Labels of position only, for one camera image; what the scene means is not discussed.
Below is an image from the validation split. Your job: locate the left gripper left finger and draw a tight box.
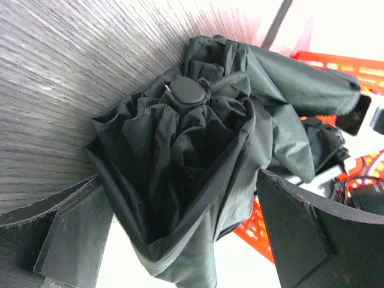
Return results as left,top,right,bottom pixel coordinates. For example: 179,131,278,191
1,176,113,287

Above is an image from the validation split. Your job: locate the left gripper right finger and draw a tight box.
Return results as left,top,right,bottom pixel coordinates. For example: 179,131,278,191
257,170,383,287

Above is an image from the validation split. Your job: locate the black folding umbrella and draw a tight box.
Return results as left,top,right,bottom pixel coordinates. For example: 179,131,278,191
86,36,360,287

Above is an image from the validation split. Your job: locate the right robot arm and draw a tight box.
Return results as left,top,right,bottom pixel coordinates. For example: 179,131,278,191
302,117,383,215

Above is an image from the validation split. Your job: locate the red plastic basket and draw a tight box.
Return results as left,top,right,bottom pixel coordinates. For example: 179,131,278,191
235,51,383,262

